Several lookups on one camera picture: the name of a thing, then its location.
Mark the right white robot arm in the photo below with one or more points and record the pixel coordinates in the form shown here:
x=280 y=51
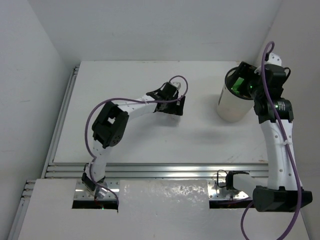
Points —
x=275 y=116

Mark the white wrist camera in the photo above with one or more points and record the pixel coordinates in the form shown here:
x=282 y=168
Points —
x=273 y=59
x=176 y=84

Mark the front aluminium rail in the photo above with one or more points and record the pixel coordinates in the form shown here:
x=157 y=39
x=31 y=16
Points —
x=177 y=170

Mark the aluminium rail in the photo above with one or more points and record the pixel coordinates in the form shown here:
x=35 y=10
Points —
x=177 y=170
x=60 y=121

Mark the white bin with black rim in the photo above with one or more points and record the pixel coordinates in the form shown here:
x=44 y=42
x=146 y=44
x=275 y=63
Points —
x=232 y=107

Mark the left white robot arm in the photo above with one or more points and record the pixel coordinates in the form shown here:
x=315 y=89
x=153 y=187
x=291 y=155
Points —
x=109 y=126

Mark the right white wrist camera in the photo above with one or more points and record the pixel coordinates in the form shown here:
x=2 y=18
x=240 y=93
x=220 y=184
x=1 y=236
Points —
x=273 y=59

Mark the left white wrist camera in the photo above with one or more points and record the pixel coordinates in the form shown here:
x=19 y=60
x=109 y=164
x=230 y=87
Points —
x=176 y=84

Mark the green plastic bottle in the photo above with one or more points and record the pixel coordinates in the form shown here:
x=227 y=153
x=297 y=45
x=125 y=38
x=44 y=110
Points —
x=237 y=84

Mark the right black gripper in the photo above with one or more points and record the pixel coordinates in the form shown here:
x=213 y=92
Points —
x=246 y=71

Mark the left aluminium rail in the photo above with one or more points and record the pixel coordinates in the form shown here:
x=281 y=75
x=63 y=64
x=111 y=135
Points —
x=60 y=121

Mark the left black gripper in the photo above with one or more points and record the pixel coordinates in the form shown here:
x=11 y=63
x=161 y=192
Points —
x=171 y=106

